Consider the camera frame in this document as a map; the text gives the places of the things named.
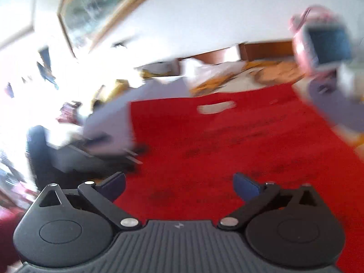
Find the pink toy screen device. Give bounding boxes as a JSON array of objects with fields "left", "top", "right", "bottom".
[{"left": 288, "top": 6, "right": 354, "bottom": 76}]

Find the gold framed landscape painting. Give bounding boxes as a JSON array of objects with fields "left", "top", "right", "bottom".
[{"left": 57, "top": 0, "right": 171, "bottom": 54}]

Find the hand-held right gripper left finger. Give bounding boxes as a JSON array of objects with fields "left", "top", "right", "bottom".
[{"left": 37, "top": 172, "right": 142, "bottom": 231}]

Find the white cardboard box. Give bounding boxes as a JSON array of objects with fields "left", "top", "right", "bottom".
[{"left": 82, "top": 75, "right": 197, "bottom": 162}]

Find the brown wooden baseboard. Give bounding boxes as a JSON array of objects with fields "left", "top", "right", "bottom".
[{"left": 178, "top": 41, "right": 295, "bottom": 66}]

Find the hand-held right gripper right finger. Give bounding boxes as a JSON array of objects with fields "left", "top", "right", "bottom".
[{"left": 217, "top": 172, "right": 323, "bottom": 231}]

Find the person's red clothing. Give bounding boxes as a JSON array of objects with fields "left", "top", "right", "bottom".
[{"left": 0, "top": 206, "right": 30, "bottom": 273}]

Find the white plastic bag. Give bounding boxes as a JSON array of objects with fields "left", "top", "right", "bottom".
[{"left": 182, "top": 58, "right": 245, "bottom": 91}]

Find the colourful pile of clothes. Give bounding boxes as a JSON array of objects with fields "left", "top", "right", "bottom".
[{"left": 55, "top": 99, "right": 84, "bottom": 124}]

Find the white paper scrap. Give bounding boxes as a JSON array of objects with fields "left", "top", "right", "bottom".
[{"left": 197, "top": 101, "right": 237, "bottom": 115}]

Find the red shopping bag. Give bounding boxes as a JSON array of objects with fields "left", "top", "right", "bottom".
[{"left": 114, "top": 87, "right": 364, "bottom": 273}]

